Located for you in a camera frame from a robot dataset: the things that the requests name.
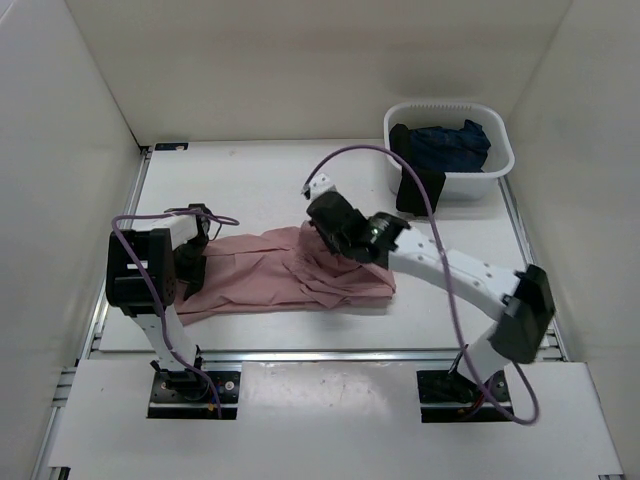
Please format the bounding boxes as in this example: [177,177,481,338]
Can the blue label sticker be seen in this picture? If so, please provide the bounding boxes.
[154,142,189,151]

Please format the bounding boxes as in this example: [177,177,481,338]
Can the left aluminium rail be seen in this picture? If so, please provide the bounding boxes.
[74,144,152,361]

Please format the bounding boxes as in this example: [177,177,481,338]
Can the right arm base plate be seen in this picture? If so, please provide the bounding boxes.
[416,370,509,424]

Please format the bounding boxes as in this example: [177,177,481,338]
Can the front aluminium rail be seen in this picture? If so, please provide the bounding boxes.
[203,349,458,363]

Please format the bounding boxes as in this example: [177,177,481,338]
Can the white plastic basket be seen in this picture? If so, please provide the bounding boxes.
[383,100,515,201]

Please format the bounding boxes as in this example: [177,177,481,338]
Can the blue denim trousers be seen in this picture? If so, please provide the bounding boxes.
[411,120,491,173]

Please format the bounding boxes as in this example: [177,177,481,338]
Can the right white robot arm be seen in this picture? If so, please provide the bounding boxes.
[303,174,555,400]

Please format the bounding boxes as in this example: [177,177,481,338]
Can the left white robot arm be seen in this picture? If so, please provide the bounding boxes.
[106,203,212,400]

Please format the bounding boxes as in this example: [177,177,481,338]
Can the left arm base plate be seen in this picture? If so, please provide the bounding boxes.
[147,370,241,421]

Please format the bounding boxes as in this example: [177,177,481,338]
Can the black trousers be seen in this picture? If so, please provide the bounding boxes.
[389,124,446,217]

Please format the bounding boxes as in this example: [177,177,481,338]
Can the pink trousers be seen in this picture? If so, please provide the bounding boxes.
[175,222,396,325]

